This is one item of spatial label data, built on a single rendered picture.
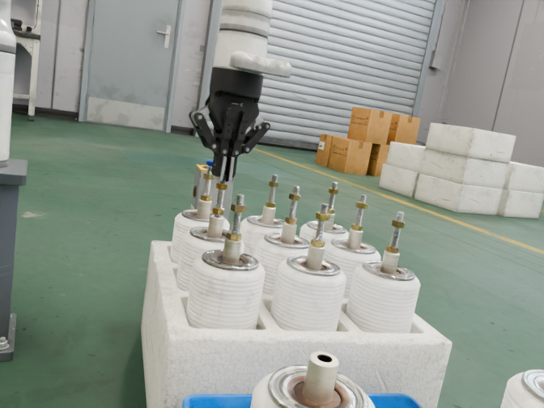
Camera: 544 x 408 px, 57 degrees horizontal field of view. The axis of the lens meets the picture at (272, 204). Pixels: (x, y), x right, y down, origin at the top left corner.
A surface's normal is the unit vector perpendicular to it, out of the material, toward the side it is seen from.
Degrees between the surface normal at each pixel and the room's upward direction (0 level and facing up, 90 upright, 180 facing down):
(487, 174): 90
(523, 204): 90
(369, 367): 90
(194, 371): 90
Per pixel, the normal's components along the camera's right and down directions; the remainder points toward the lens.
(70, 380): 0.16, -0.97
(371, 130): 0.44, 0.24
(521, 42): -0.89, -0.07
